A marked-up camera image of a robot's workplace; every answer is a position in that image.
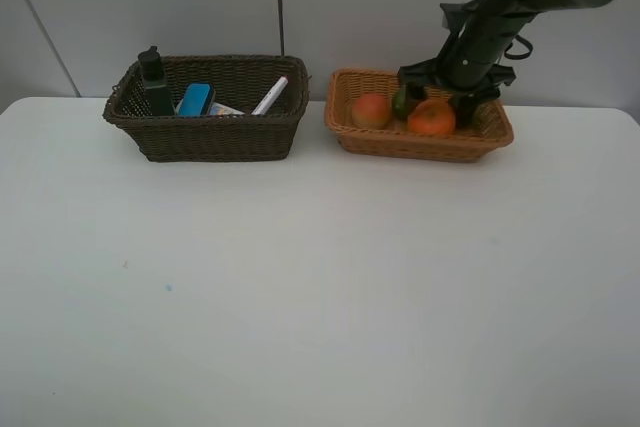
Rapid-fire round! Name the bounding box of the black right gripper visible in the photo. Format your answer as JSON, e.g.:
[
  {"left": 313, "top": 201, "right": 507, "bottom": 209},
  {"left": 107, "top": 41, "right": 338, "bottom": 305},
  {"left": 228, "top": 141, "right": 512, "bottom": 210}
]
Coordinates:
[{"left": 397, "top": 46, "right": 515, "bottom": 129}]

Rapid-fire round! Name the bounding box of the orange tangerine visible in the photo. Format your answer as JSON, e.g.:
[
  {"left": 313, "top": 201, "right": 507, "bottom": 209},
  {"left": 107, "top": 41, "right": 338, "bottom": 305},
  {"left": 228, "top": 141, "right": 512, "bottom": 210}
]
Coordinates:
[{"left": 407, "top": 99, "right": 456, "bottom": 136}]

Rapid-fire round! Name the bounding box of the red orange peach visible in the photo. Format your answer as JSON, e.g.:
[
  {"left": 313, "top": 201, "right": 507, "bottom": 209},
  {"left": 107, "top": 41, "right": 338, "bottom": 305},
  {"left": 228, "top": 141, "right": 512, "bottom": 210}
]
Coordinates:
[{"left": 351, "top": 93, "right": 392, "bottom": 129}]

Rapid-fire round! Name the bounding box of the white pink marker pen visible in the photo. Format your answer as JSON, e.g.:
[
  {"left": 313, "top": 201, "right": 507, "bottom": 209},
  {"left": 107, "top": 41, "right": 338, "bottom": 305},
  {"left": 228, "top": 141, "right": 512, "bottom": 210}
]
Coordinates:
[{"left": 252, "top": 76, "right": 289, "bottom": 116}]

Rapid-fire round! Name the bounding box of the white blue-capped lotion bottle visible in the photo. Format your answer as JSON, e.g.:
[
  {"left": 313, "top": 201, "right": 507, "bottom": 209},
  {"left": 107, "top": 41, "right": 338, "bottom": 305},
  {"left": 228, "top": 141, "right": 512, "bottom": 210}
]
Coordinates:
[{"left": 208, "top": 102, "right": 243, "bottom": 116}]

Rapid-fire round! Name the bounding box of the black whiteboard eraser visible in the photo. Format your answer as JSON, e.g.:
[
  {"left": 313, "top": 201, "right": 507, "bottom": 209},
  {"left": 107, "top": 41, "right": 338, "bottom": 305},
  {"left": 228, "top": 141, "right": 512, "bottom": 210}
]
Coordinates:
[{"left": 176, "top": 83, "right": 215, "bottom": 117}]

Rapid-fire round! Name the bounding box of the dark green pump bottle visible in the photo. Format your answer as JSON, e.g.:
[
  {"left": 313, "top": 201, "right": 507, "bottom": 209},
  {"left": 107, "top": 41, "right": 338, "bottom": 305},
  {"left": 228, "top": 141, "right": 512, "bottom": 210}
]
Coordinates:
[{"left": 137, "top": 46, "right": 175, "bottom": 116}]

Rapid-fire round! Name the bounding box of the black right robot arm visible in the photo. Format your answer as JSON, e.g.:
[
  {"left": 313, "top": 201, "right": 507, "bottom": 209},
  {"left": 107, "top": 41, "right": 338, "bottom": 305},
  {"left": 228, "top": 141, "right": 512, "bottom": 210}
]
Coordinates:
[{"left": 392, "top": 0, "right": 613, "bottom": 127}]

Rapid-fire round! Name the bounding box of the orange wicker basket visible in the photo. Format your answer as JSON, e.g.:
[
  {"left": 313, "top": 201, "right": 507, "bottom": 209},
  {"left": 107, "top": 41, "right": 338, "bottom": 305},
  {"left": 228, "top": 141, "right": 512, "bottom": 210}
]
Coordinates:
[{"left": 324, "top": 69, "right": 514, "bottom": 162}]

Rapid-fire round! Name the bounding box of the dark brown wicker basket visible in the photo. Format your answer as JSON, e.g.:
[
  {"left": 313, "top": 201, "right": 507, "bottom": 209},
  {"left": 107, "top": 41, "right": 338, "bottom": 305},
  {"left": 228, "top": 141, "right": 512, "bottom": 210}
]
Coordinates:
[{"left": 103, "top": 55, "right": 309, "bottom": 162}]

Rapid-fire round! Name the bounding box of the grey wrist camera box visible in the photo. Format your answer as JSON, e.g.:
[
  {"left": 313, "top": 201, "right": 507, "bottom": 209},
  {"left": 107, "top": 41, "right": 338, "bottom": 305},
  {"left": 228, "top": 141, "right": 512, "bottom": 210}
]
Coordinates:
[{"left": 440, "top": 3, "right": 469, "bottom": 31}]

